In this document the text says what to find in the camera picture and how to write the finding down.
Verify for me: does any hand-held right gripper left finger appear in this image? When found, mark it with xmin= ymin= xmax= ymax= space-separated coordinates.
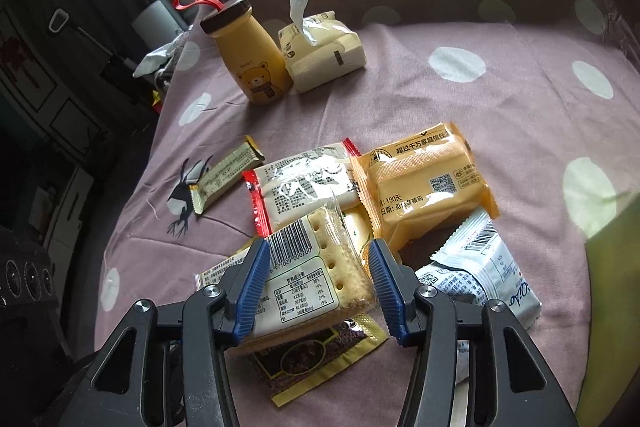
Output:
xmin=75 ymin=237 xmax=273 ymax=427

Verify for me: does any green box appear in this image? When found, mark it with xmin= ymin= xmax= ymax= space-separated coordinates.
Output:
xmin=575 ymin=192 xmax=640 ymax=413

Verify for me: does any clear cracker packet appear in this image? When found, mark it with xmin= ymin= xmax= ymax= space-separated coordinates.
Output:
xmin=195 ymin=194 xmax=376 ymax=353

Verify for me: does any white drawer unit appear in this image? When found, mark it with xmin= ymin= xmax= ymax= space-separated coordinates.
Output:
xmin=30 ymin=167 xmax=96 ymax=258

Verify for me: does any yellow bear print bottle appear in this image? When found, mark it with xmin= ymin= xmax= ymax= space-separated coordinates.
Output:
xmin=172 ymin=0 xmax=293 ymax=106

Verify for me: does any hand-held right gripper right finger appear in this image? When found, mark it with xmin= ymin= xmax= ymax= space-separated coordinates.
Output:
xmin=367 ymin=238 xmax=581 ymax=427

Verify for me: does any green corn print packet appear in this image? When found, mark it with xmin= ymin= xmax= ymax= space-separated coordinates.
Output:
xmin=342 ymin=206 xmax=375 ymax=260

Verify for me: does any orange snack packet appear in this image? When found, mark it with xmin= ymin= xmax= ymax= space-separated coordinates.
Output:
xmin=347 ymin=122 xmax=501 ymax=253

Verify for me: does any cream tissue pack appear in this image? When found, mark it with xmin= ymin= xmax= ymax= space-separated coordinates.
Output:
xmin=277 ymin=0 xmax=366 ymax=95

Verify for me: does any black device with dials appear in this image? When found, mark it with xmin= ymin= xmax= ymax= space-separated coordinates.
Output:
xmin=0 ymin=227 xmax=56 ymax=308

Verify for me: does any crumpled silver bag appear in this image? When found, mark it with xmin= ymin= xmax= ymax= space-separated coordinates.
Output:
xmin=132 ymin=27 xmax=201 ymax=80

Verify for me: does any white paper roll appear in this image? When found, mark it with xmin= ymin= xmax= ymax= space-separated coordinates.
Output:
xmin=132 ymin=0 xmax=178 ymax=45

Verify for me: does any white cabinet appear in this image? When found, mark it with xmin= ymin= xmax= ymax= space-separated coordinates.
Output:
xmin=0 ymin=7 xmax=101 ymax=142

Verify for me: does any white and blue packet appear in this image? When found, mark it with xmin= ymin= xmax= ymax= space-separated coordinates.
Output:
xmin=415 ymin=207 xmax=543 ymax=333

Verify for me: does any white packet with red ends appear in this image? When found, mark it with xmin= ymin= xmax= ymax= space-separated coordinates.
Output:
xmin=241 ymin=138 xmax=363 ymax=238

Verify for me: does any white clip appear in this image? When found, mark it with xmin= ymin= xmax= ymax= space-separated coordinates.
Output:
xmin=49 ymin=8 xmax=71 ymax=34

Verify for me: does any brown gold-edged packet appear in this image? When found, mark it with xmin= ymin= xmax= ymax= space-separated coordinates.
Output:
xmin=247 ymin=314 xmax=391 ymax=408

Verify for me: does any small gold bar packet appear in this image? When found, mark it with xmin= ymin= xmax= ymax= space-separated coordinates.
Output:
xmin=189 ymin=136 xmax=266 ymax=215

